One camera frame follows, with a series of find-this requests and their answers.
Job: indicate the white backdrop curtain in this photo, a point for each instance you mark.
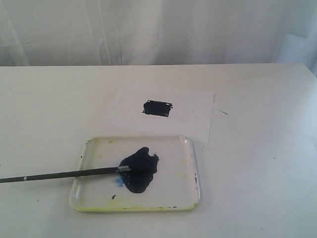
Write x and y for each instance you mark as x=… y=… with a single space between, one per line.
x=145 y=32

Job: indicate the dark blue paint blob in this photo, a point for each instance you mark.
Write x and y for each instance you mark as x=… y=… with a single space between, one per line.
x=143 y=167

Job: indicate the white paper with square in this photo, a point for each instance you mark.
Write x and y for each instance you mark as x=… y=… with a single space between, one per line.
x=190 y=111

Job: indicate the clear plastic paint tray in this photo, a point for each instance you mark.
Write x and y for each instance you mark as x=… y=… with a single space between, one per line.
x=168 y=179

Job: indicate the black paintbrush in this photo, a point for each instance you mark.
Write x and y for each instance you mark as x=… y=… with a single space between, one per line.
x=81 y=173

